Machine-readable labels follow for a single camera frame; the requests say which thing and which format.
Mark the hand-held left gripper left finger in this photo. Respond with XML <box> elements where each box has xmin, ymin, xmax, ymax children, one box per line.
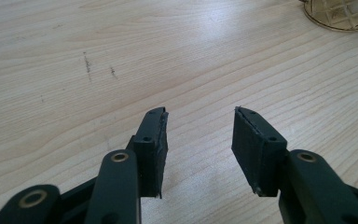
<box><xmin>126</xmin><ymin>106</ymin><xmax>170</xmax><ymax>199</ymax></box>

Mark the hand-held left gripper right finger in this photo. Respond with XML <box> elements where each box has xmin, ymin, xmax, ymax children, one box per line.
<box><xmin>230</xmin><ymin>105</ymin><xmax>288</xmax><ymax>198</ymax></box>

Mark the gold wire basket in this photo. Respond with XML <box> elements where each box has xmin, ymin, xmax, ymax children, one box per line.
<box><xmin>298</xmin><ymin>0</ymin><xmax>358</xmax><ymax>33</ymax></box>

